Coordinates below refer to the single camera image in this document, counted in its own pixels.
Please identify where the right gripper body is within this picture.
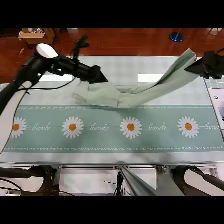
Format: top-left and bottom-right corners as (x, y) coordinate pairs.
(184, 49), (221, 80)

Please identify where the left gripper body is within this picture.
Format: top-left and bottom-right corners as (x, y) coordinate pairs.
(77, 64), (110, 85)

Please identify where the pale green shirt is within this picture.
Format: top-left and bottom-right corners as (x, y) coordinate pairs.
(71, 47), (203, 110)

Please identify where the blue round floor stand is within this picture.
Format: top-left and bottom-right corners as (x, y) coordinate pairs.
(168, 29), (185, 43)

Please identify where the brown wooden furniture piece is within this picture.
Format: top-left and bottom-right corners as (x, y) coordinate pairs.
(17, 28), (56, 46)

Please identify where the black cable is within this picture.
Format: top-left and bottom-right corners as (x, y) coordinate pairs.
(19, 77), (80, 92)

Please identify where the silver frame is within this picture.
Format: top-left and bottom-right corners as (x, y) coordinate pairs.
(0, 161), (224, 197)

